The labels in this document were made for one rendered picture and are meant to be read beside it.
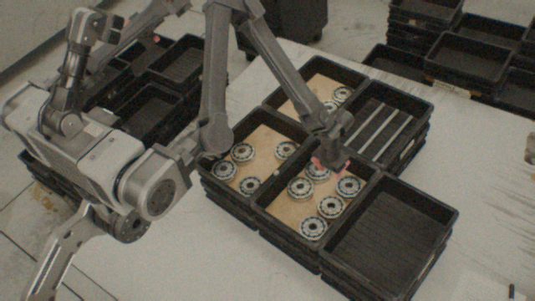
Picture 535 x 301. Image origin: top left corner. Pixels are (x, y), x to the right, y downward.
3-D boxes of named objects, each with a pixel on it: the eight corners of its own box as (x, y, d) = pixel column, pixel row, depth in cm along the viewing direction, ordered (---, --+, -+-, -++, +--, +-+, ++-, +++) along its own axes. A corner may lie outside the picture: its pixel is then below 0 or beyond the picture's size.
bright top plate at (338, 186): (354, 201, 166) (354, 201, 166) (330, 190, 171) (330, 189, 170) (368, 183, 171) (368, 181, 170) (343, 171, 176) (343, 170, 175)
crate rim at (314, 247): (315, 252, 150) (315, 249, 148) (248, 206, 164) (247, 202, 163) (382, 173, 167) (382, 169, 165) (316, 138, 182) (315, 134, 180)
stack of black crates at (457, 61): (494, 108, 281) (515, 49, 247) (477, 140, 267) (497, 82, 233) (431, 87, 299) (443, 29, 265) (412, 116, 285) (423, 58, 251)
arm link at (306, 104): (220, 12, 128) (240, -3, 119) (233, 3, 131) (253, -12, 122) (304, 135, 139) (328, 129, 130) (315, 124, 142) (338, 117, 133)
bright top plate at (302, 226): (314, 246, 157) (314, 245, 156) (292, 229, 162) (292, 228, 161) (333, 226, 161) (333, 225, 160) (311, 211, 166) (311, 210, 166)
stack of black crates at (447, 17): (453, 53, 318) (467, -5, 284) (437, 78, 304) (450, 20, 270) (399, 37, 336) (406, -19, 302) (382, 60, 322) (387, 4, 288)
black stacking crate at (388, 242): (394, 318, 142) (397, 305, 134) (317, 265, 157) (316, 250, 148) (453, 230, 159) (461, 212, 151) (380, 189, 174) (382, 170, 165)
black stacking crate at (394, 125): (379, 187, 174) (382, 170, 166) (317, 153, 189) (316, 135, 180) (430, 125, 191) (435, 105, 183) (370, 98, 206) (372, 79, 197)
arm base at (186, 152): (164, 176, 115) (150, 145, 106) (185, 155, 119) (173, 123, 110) (190, 191, 111) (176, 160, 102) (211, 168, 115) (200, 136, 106)
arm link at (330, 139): (317, 132, 135) (333, 140, 132) (328, 118, 138) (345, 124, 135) (317, 148, 140) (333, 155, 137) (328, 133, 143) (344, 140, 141)
